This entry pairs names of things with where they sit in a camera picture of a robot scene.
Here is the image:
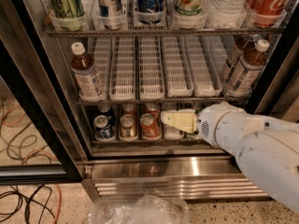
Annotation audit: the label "blue soda can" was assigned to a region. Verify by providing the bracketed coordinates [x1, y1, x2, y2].
[93, 115, 114, 139]
[97, 104, 114, 119]

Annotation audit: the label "red soda can rear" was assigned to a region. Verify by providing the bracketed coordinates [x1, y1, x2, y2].
[144, 103, 160, 119]

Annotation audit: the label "silver blue can top shelf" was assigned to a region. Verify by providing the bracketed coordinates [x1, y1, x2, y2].
[97, 0, 122, 30]

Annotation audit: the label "gold soda can front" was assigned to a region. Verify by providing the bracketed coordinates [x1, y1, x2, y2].
[121, 115, 137, 138]

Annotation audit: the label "red soda can front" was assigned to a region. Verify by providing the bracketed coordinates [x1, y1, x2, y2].
[140, 113, 160, 138]

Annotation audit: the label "dark blue can top shelf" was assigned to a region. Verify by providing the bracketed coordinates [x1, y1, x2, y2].
[135, 0, 164, 24]

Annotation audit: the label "top wire shelf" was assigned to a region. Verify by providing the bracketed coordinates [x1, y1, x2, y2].
[46, 27, 285, 38]

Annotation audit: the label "left glass fridge door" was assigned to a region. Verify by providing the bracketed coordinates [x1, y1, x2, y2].
[0, 42, 82, 186]

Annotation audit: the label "middle wire shelf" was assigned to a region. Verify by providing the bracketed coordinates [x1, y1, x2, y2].
[76, 97, 249, 105]

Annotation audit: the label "red soda can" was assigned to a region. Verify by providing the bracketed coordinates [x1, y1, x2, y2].
[140, 113, 160, 138]
[144, 103, 160, 119]

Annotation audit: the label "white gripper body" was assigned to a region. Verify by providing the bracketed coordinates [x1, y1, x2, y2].
[197, 102, 246, 147]

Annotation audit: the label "red coca-cola bottle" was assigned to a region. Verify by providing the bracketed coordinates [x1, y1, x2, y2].
[246, 0, 288, 28]

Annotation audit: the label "tea bottle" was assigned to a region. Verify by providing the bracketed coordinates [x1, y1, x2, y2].
[228, 39, 270, 93]
[71, 42, 104, 102]
[221, 35, 257, 81]

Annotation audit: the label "wire shelf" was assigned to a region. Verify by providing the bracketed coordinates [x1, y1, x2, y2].
[46, 27, 285, 38]
[76, 97, 249, 105]

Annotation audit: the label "blue soda can rear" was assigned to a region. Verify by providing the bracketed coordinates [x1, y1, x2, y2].
[97, 104, 114, 119]

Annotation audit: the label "clear plastic bin with bag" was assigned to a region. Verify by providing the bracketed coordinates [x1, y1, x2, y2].
[88, 194, 190, 224]

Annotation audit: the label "green can top shelf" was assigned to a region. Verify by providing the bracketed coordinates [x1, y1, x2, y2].
[50, 0, 85, 31]

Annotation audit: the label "right fridge door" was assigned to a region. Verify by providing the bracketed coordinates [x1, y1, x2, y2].
[245, 8, 299, 122]

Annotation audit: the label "black cables on floor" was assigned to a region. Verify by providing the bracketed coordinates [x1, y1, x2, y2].
[0, 184, 57, 224]

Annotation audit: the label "steel fridge base grille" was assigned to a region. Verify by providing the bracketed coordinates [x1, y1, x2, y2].
[82, 155, 265, 200]

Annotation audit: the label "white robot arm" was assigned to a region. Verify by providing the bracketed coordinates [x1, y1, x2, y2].
[161, 102, 299, 213]

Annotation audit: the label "orange cable on floor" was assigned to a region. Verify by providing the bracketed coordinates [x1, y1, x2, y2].
[50, 184, 63, 224]

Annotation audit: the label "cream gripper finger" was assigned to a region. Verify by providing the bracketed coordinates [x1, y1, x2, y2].
[160, 109, 197, 133]

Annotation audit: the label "gold soda can rear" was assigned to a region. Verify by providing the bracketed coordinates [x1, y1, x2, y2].
[121, 104, 136, 116]

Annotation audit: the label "gold soda can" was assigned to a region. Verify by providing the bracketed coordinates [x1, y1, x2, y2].
[121, 115, 137, 138]
[121, 104, 136, 116]

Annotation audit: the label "white bottom shelf tray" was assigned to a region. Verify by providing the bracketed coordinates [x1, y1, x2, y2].
[162, 102, 185, 141]

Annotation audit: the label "blue soda can front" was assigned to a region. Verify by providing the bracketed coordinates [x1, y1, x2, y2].
[93, 115, 114, 139]

